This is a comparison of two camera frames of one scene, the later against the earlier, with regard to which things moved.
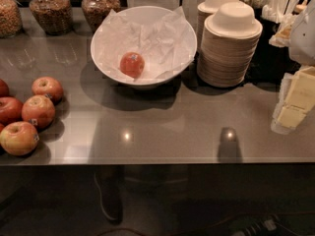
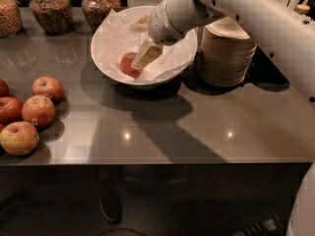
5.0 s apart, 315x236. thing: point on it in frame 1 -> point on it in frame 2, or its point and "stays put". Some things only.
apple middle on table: [39, 110] stays put
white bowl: [144, 46] stays put
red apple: [132, 64] stays put
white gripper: [303, 39] -> [157, 25]
